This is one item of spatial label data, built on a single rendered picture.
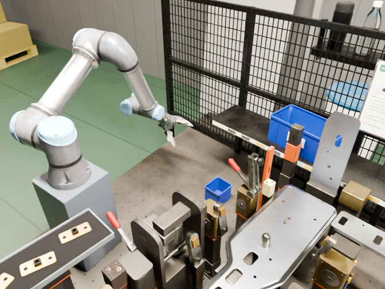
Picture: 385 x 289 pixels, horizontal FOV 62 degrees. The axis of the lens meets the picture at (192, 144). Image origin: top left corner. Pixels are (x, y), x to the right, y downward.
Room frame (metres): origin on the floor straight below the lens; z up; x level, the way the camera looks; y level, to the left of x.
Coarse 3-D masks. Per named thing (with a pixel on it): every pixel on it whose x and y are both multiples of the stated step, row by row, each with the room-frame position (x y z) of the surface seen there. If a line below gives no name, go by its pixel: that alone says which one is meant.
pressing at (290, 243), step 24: (288, 192) 0.92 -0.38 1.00; (264, 216) 0.80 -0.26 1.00; (288, 216) 0.80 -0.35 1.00; (312, 216) 0.80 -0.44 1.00; (336, 216) 0.80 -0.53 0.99; (240, 240) 0.69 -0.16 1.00; (288, 240) 0.69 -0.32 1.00; (312, 240) 0.69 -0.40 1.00; (240, 264) 0.60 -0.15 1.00; (264, 264) 0.60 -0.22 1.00; (288, 264) 0.60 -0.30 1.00; (240, 288) 0.52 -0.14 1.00; (264, 288) 0.52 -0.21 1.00
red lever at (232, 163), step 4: (228, 160) 0.95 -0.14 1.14; (232, 160) 0.94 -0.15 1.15; (232, 164) 0.93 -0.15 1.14; (236, 164) 0.94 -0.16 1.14; (236, 168) 0.92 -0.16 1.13; (236, 172) 0.92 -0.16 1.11; (240, 172) 0.91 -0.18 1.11; (240, 176) 0.91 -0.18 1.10; (244, 176) 0.90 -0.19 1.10; (244, 180) 0.89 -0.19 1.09; (248, 180) 0.89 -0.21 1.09; (248, 184) 0.88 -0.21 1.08
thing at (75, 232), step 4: (84, 224) 0.62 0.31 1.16; (88, 224) 0.62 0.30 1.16; (72, 228) 0.61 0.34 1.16; (76, 228) 0.60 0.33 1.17; (80, 228) 0.61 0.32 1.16; (88, 228) 0.61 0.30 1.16; (64, 232) 0.59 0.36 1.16; (68, 232) 0.59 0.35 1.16; (72, 232) 0.59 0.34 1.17; (76, 232) 0.59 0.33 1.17; (80, 232) 0.59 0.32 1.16; (84, 232) 0.59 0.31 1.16; (60, 236) 0.58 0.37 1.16; (64, 236) 0.58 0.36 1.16; (68, 236) 0.58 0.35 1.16; (72, 236) 0.58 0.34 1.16; (76, 236) 0.58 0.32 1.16; (64, 240) 0.57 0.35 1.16; (68, 240) 0.57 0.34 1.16
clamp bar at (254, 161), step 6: (246, 156) 0.90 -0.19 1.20; (252, 156) 0.88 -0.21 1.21; (258, 156) 0.89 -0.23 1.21; (252, 162) 0.86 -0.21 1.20; (258, 162) 0.85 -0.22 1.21; (252, 168) 0.86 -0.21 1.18; (258, 168) 0.88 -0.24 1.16; (252, 174) 0.86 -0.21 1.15; (258, 174) 0.88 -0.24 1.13; (252, 180) 0.86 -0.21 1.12; (258, 180) 0.87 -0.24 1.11; (252, 186) 0.85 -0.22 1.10; (258, 186) 0.87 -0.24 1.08; (258, 192) 0.87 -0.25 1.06
